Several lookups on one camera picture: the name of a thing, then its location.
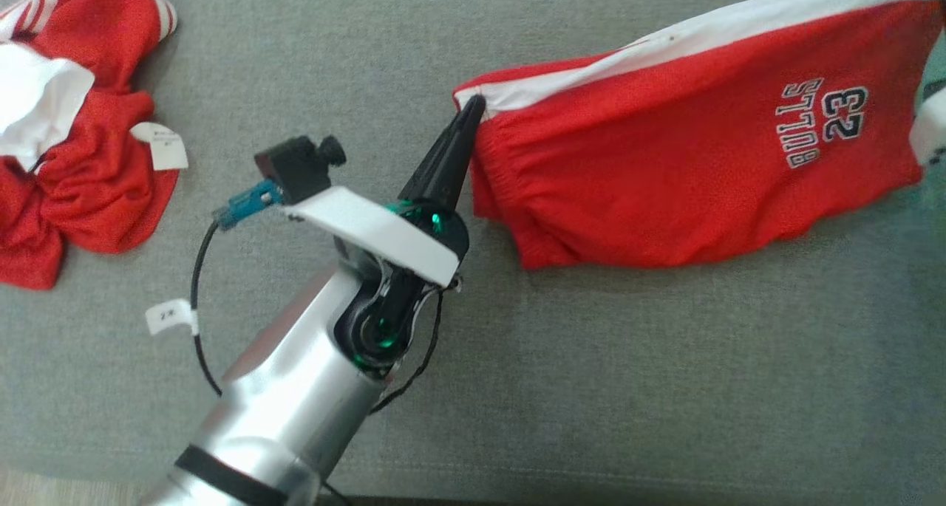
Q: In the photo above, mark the red Bulls 23 shorts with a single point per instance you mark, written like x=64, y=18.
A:
x=665, y=159

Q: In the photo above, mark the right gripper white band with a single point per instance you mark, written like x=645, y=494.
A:
x=933, y=129

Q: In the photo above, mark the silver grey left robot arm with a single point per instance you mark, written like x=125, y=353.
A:
x=281, y=417

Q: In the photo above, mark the red and white basketball jersey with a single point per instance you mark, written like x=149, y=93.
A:
x=81, y=159

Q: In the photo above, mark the large grey sofa seat cushion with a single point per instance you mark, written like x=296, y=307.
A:
x=591, y=358

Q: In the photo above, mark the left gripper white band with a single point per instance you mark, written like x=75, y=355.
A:
x=369, y=229

